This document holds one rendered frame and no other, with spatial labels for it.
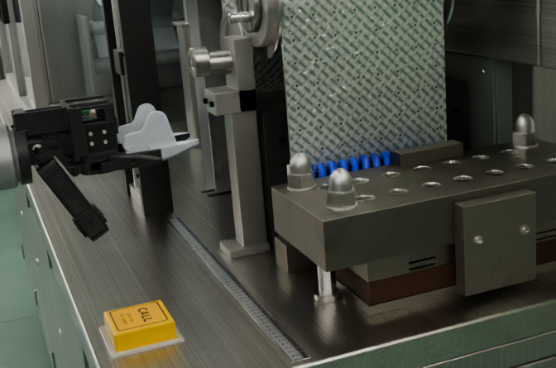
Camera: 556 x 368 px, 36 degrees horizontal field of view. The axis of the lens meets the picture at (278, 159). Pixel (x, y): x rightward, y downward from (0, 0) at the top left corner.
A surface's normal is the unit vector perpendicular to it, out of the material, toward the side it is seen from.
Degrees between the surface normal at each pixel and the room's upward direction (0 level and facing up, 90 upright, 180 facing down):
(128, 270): 0
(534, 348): 90
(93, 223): 89
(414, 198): 0
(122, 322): 0
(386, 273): 90
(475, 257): 90
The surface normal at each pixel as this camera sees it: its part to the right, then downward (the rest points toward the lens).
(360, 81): 0.36, 0.21
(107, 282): -0.07, -0.96
